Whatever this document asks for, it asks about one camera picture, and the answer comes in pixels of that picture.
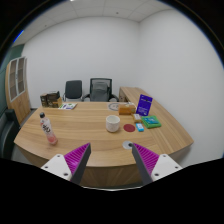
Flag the grey mesh office chair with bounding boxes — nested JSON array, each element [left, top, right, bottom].
[[82, 78, 119, 102]]

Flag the black chair at left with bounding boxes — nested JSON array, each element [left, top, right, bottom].
[[0, 109, 20, 159]]

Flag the colourful leaflet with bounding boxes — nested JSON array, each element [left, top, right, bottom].
[[58, 103, 77, 110]]

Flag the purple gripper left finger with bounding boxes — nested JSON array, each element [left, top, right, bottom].
[[64, 143, 91, 185]]

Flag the green book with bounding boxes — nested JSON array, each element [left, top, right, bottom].
[[141, 116, 161, 129]]

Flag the white ceramic cup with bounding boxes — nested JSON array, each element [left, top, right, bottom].
[[106, 115, 120, 133]]

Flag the wooden glass-door cabinet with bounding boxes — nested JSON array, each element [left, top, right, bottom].
[[5, 57, 30, 123]]

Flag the desk cable grommet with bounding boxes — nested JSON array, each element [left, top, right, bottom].
[[122, 141, 133, 150]]

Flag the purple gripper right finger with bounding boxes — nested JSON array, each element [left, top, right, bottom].
[[132, 143, 159, 185]]

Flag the red round coaster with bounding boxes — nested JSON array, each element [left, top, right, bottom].
[[123, 124, 135, 132]]

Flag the wooden side desk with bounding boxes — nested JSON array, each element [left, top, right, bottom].
[[118, 86, 158, 108]]

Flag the orange tissue box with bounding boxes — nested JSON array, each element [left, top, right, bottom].
[[118, 103, 136, 115]]

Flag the small yellow box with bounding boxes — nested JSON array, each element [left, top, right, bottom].
[[132, 114, 141, 122]]

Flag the black office chair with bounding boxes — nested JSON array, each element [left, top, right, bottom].
[[63, 80, 82, 101]]

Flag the small blue box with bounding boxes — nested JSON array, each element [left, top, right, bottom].
[[136, 123, 144, 132]]

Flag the round patterned plate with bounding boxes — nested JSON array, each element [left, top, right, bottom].
[[108, 103, 119, 111]]

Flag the dark brown boxes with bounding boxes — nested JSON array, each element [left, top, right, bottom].
[[40, 91, 62, 108]]

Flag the pink drink bottle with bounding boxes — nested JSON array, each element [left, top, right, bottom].
[[40, 112, 57, 145]]

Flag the purple standing card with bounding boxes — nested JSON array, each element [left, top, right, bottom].
[[136, 94, 153, 116]]

